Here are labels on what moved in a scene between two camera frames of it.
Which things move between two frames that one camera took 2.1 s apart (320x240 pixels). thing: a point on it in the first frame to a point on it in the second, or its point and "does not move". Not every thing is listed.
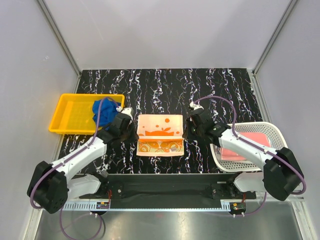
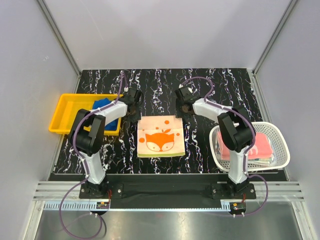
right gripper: [187, 134] to [178, 114]
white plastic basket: [276, 138] does not move
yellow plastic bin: [74, 114] does not move
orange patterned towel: [160, 135] does not move
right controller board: [237, 207] does not move
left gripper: [134, 137] to [137, 116]
